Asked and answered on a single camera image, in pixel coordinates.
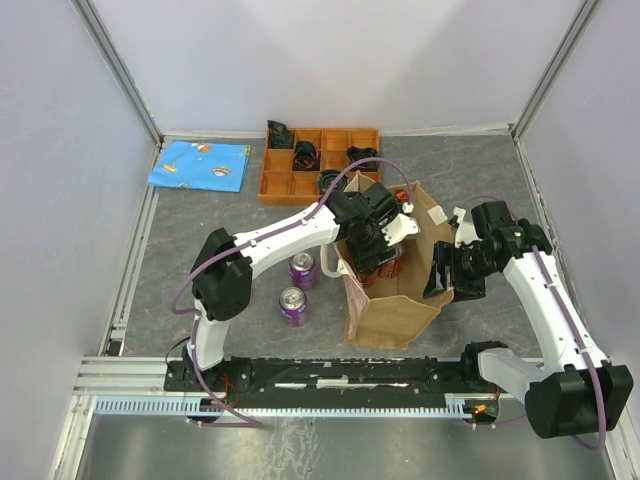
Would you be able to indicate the purple soda can rear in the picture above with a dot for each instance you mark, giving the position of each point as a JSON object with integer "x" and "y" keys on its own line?
{"x": 302, "y": 267}

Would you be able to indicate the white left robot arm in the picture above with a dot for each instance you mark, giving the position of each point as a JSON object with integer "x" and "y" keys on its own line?
{"x": 228, "y": 264}

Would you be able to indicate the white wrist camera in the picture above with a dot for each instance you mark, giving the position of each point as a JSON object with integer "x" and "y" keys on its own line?
{"x": 465, "y": 233}
{"x": 402, "y": 226}

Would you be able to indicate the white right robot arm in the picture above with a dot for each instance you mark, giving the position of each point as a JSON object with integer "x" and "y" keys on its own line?
{"x": 576, "y": 390}

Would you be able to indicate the purple soda can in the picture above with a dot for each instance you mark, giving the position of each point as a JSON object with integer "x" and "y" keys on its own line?
{"x": 293, "y": 304}
{"x": 302, "y": 267}

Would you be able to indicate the blue yellow rolled tie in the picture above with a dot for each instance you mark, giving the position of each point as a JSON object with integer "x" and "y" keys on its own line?
{"x": 326, "y": 178}

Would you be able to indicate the black rolled belt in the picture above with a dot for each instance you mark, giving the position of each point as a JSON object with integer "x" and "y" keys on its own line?
{"x": 366, "y": 156}
{"x": 306, "y": 156}

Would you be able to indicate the purple soda can front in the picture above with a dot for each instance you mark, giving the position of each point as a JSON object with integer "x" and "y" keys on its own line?
{"x": 293, "y": 304}

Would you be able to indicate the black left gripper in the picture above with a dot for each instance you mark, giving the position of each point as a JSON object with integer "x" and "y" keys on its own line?
{"x": 366, "y": 261}

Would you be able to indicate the blue patterned cloth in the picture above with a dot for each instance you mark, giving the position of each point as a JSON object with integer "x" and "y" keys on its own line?
{"x": 201, "y": 166}

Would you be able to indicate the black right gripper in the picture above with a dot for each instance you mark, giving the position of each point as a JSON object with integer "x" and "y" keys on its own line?
{"x": 445, "y": 255}

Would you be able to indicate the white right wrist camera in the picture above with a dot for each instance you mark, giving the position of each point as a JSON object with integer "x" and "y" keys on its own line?
{"x": 465, "y": 233}

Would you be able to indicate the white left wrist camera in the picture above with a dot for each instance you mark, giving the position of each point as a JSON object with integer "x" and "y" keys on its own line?
{"x": 402, "y": 226}

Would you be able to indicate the black rolled belt right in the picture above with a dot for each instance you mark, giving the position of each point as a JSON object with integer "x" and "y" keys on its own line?
{"x": 366, "y": 156}

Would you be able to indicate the dark patterned tie corner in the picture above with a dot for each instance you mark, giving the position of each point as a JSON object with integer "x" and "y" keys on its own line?
{"x": 279, "y": 135}

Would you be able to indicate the orange compartment tray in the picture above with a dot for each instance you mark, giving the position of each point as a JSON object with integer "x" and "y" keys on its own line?
{"x": 284, "y": 184}

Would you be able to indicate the black rolled belt middle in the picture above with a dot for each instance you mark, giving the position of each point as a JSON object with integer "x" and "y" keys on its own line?
{"x": 306, "y": 156}

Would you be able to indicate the tan canvas tote bag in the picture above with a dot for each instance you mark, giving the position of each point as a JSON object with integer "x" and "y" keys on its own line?
{"x": 391, "y": 312}

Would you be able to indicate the red cola can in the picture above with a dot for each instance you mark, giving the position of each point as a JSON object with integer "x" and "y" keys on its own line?
{"x": 367, "y": 280}
{"x": 392, "y": 268}

